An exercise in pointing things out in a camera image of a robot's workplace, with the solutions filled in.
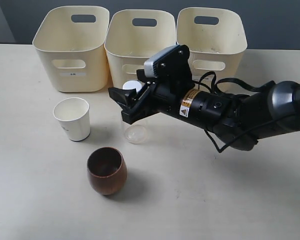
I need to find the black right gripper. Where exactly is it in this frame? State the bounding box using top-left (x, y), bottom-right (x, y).
top-left (108, 44), bottom-right (193, 124)

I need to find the clear plastic bottle white cap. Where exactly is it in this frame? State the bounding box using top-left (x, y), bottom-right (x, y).
top-left (121, 80), bottom-right (148, 144)

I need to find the white paper cup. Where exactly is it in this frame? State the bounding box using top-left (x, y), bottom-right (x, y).
top-left (53, 97), bottom-right (91, 142)

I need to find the brown wooden cup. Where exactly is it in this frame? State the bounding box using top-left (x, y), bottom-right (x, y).
top-left (86, 147), bottom-right (128, 196)

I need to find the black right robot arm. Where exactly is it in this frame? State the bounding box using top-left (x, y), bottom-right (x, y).
top-left (108, 44), bottom-right (300, 151)

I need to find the cream bin middle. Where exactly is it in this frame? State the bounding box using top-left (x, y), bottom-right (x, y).
top-left (104, 9), bottom-right (176, 88)

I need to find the cream bin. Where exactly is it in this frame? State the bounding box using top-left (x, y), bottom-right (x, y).
top-left (176, 7), bottom-right (248, 81)
top-left (32, 5), bottom-right (110, 93)
top-left (104, 9), bottom-right (176, 88)

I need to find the cream bin left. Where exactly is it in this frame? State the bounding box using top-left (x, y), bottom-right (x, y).
top-left (32, 5), bottom-right (110, 93)

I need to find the cream bin right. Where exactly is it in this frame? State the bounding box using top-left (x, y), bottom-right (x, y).
top-left (176, 7), bottom-right (248, 81)

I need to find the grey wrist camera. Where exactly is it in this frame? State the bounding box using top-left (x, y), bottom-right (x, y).
top-left (143, 45), bottom-right (179, 78)

